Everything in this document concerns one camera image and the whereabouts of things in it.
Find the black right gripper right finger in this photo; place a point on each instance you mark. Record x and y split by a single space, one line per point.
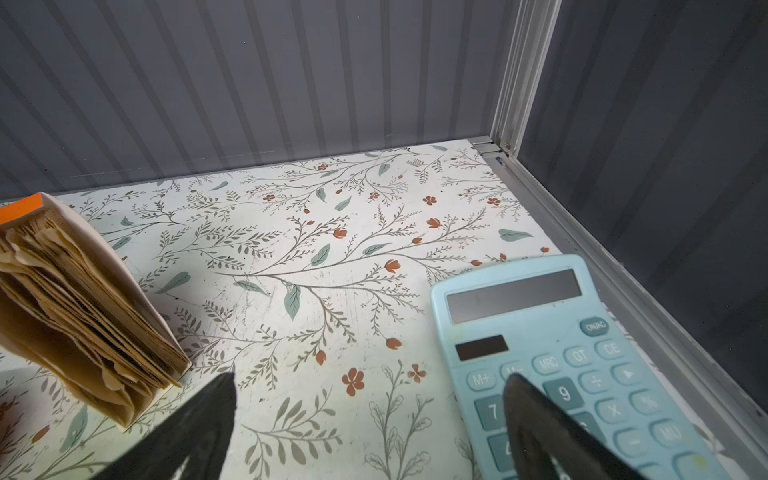
543 438

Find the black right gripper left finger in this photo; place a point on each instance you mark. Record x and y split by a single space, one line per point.
192 443

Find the orange coffee filter box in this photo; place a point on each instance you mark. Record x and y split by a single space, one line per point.
70 305

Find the light blue calculator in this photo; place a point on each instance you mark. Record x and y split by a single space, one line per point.
542 318

